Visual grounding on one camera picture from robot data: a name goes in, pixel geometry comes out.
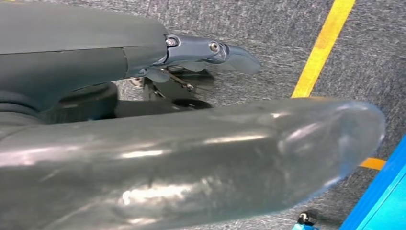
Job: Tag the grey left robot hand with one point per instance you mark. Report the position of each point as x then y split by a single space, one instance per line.
79 47

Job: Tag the blue metal shelf rack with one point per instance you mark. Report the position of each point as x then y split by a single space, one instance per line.
380 203

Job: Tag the black robot foot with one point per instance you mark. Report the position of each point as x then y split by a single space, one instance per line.
95 104

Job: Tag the yellow floor tape square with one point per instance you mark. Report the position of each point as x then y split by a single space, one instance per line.
323 44

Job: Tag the black caster wheel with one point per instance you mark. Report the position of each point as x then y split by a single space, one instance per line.
303 217

